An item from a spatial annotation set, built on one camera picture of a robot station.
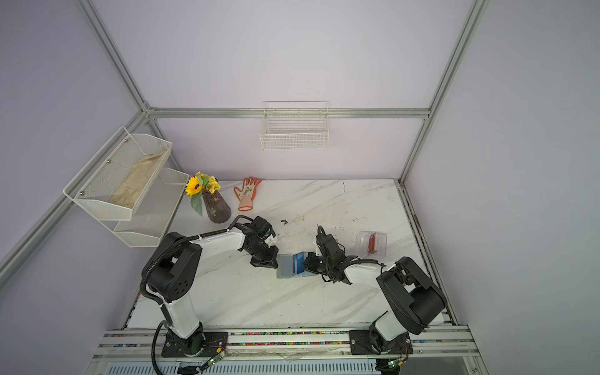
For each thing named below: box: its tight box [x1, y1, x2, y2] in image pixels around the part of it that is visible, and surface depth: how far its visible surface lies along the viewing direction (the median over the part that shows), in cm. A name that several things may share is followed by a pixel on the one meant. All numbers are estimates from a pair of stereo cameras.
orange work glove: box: [233, 176, 263, 212], surface depth 116 cm
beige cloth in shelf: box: [109, 150, 165, 208], surface depth 81 cm
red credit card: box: [367, 232, 377, 254], surface depth 95 cm
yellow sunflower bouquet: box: [184, 171, 222, 206], surface depth 88 cm
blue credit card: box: [292, 251, 305, 275], surface depth 92 cm
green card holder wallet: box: [276, 253, 318, 279], surface depth 92 cm
